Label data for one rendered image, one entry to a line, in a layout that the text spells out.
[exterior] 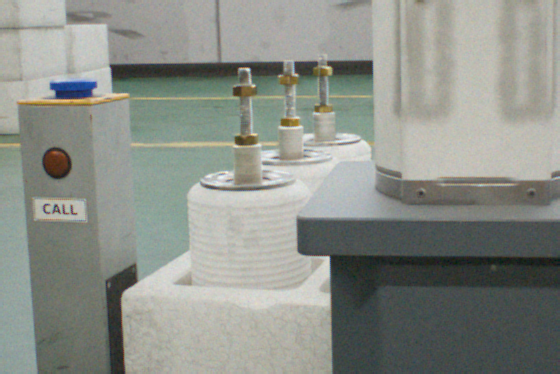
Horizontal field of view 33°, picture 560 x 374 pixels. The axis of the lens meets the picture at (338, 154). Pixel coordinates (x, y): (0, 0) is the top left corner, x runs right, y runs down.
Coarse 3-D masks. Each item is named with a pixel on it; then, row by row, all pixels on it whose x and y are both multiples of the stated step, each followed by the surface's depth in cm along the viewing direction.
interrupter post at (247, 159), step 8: (256, 144) 73; (240, 152) 72; (248, 152) 72; (256, 152) 72; (240, 160) 72; (248, 160) 72; (256, 160) 72; (240, 168) 72; (248, 168) 72; (256, 168) 72; (240, 176) 72; (248, 176) 72; (256, 176) 73
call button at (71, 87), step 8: (56, 80) 79; (64, 80) 79; (72, 80) 79; (80, 80) 79; (88, 80) 80; (96, 80) 81; (56, 88) 79; (64, 88) 79; (72, 88) 79; (80, 88) 79; (88, 88) 79; (56, 96) 80; (64, 96) 79; (72, 96) 79; (80, 96) 79
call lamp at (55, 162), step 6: (54, 150) 78; (48, 156) 78; (54, 156) 78; (60, 156) 78; (48, 162) 78; (54, 162) 78; (60, 162) 78; (66, 162) 78; (48, 168) 78; (54, 168) 78; (60, 168) 78; (66, 168) 78; (54, 174) 78; (60, 174) 78
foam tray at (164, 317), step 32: (320, 256) 78; (160, 288) 70; (192, 288) 70; (224, 288) 69; (320, 288) 69; (128, 320) 69; (160, 320) 69; (192, 320) 68; (224, 320) 67; (256, 320) 67; (288, 320) 66; (320, 320) 65; (128, 352) 70; (160, 352) 69; (192, 352) 68; (224, 352) 68; (256, 352) 67; (288, 352) 66; (320, 352) 66
